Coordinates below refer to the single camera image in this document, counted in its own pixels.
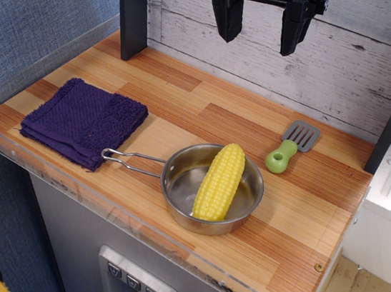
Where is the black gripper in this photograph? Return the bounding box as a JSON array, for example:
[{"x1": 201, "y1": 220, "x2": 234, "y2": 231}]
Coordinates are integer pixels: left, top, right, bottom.
[{"x1": 212, "y1": 0, "x2": 329, "y2": 56}]

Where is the purple cloth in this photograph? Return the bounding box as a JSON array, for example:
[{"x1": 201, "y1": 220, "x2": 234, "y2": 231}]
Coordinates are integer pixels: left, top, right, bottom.
[{"x1": 20, "y1": 78, "x2": 149, "y2": 171}]

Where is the yellow toy corn cob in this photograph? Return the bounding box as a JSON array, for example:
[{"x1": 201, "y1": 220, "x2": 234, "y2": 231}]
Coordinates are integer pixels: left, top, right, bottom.
[{"x1": 192, "y1": 144, "x2": 246, "y2": 222}]

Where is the clear acrylic table guard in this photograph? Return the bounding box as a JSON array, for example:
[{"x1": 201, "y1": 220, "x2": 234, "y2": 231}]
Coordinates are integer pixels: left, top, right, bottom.
[{"x1": 0, "y1": 12, "x2": 387, "y2": 292}]

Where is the grey toy fridge cabinet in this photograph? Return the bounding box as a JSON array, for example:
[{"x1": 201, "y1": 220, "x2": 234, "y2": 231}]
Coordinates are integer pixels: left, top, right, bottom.
[{"x1": 31, "y1": 176, "x2": 267, "y2": 292}]

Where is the silver dispenser button panel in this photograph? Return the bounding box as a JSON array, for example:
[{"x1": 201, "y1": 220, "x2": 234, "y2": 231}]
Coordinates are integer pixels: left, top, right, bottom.
[{"x1": 98, "y1": 245, "x2": 177, "y2": 292}]

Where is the grey spatula green handle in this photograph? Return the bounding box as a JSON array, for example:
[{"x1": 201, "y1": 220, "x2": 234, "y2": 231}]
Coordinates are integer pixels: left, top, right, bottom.
[{"x1": 265, "y1": 120, "x2": 321, "y2": 174}]

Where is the dark left frame post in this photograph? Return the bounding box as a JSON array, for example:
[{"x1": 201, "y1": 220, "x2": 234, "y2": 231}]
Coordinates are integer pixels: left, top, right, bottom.
[{"x1": 119, "y1": 0, "x2": 148, "y2": 61}]

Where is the steel pot with wire handle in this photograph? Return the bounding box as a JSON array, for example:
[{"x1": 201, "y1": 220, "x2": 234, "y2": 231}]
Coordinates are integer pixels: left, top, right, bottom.
[{"x1": 91, "y1": 129, "x2": 270, "y2": 243}]

